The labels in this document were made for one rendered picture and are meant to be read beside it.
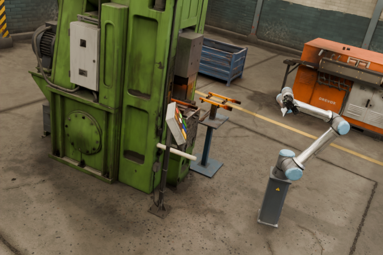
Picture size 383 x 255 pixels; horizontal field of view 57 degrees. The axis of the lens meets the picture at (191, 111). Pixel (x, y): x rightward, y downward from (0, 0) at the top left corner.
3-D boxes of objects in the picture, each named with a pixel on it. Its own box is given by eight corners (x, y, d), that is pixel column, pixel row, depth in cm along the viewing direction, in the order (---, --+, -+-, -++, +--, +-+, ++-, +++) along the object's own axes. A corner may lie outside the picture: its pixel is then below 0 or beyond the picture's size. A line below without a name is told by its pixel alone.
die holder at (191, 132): (195, 140, 425) (200, 107, 406) (181, 154, 393) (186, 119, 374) (155, 126, 443) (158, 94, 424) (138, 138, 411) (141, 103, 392)
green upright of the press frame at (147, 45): (160, 182, 417) (186, -22, 320) (149, 194, 395) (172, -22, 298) (129, 170, 432) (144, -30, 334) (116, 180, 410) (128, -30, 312)
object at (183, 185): (204, 176, 442) (204, 175, 442) (184, 201, 394) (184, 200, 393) (176, 165, 455) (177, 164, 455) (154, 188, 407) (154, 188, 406)
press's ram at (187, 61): (202, 69, 388) (207, 33, 371) (186, 78, 356) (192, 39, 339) (168, 60, 402) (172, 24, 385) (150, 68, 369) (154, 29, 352)
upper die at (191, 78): (195, 80, 381) (196, 72, 377) (187, 85, 364) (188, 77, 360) (161, 70, 395) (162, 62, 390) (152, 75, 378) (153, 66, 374)
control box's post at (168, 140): (162, 209, 378) (174, 119, 332) (161, 210, 375) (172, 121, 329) (159, 207, 379) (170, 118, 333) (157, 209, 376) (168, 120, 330)
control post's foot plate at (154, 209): (173, 207, 382) (174, 201, 378) (163, 219, 364) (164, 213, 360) (156, 200, 389) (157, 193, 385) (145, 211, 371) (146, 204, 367)
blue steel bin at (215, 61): (242, 77, 807) (249, 47, 777) (228, 86, 742) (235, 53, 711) (196, 64, 853) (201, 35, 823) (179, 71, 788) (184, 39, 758)
